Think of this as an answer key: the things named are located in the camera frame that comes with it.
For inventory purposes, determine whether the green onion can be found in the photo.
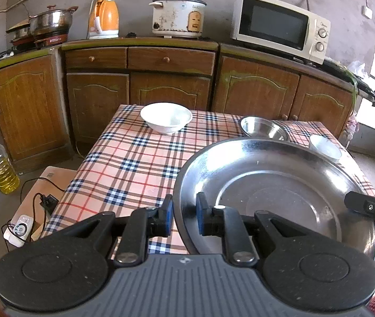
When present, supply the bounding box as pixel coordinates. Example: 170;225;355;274
339;69;360;97

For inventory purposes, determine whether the cooking oil bottle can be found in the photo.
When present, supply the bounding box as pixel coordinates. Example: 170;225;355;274
0;134;20;195

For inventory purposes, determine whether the power strip with cables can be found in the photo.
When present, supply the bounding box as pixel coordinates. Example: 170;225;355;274
2;178;66;248

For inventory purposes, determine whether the wooden cabinet with drawers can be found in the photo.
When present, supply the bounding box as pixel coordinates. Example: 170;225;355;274
61;38;219;154

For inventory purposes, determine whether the blue patterned white bowl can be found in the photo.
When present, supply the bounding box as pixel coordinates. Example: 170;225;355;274
309;134;343;163

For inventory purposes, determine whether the black power adapter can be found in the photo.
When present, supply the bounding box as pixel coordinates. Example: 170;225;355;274
40;194;59;211

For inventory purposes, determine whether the cardboard box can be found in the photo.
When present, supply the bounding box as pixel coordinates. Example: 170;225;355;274
20;166;77;241

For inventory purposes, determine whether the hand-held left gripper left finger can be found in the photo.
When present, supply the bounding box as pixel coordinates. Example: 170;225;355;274
60;195;175;269

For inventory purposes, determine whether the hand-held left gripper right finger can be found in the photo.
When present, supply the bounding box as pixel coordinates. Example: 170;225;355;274
196;192;310;267

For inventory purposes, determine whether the plain white bowl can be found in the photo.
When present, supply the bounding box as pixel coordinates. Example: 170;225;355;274
140;102;193;135

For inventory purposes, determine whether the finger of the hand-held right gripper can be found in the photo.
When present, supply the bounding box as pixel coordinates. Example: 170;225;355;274
344;190;375;220

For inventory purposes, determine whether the black flat tray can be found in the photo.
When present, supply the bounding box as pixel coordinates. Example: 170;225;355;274
321;59;375;108

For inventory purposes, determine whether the white rice cooker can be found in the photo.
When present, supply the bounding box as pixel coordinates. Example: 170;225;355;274
148;0;207;39

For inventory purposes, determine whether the red induction cooker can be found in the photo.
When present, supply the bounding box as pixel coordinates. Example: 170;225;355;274
33;33;68;47

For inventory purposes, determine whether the orange electric kettle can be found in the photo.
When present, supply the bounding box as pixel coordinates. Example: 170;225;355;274
86;0;120;40

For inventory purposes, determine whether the wooden two-door cabinet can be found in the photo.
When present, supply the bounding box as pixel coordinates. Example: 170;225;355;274
212;43;356;139

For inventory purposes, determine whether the wooden single-door cabinet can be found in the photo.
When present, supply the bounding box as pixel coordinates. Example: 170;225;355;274
0;48;74;174

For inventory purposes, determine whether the stainless steel plate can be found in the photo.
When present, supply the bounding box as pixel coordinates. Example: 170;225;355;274
173;138;375;265

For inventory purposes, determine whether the large steel pot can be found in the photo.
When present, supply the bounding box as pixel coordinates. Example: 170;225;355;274
29;5;79;38

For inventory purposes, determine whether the stainless steel bowl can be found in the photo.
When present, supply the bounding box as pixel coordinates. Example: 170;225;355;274
239;116;289;141

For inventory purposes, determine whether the cream microwave oven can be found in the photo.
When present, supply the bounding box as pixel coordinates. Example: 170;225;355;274
230;0;331;66

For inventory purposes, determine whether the white extension socket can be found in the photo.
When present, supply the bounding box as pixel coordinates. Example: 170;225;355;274
2;215;36;248

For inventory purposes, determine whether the white plastic bag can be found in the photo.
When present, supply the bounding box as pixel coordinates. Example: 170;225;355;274
349;61;369;77

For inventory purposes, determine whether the small steel pot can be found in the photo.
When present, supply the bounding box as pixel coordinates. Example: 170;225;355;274
6;19;33;42

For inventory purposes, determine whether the plaid tablecloth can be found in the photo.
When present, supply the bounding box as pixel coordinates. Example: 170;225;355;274
40;104;375;271

